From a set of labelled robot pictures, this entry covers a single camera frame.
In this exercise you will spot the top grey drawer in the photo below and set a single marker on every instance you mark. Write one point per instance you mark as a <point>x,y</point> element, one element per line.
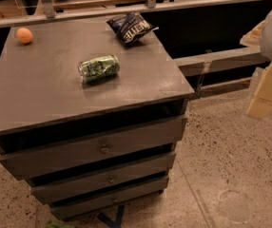
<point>44,160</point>

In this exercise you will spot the green object on floor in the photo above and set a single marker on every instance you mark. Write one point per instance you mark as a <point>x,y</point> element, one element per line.
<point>57,224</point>

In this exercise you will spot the orange fruit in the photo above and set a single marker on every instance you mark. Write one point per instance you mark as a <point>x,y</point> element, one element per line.
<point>24,35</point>

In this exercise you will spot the grey drawer cabinet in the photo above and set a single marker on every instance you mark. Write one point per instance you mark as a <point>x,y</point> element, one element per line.
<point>44,100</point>

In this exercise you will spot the grey metal railing frame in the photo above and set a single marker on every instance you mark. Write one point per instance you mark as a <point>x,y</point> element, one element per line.
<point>202,36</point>

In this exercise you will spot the dark blue chip bag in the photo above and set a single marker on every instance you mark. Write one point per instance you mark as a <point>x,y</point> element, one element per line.
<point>130,27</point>

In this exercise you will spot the grey drawer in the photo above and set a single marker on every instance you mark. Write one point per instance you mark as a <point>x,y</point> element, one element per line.
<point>130,169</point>
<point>110,198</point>
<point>44,160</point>

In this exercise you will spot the middle grey drawer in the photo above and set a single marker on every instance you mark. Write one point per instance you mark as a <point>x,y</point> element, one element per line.
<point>130,169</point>

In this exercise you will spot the bottom grey drawer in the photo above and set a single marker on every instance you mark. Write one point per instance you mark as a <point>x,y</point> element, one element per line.
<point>110,198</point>

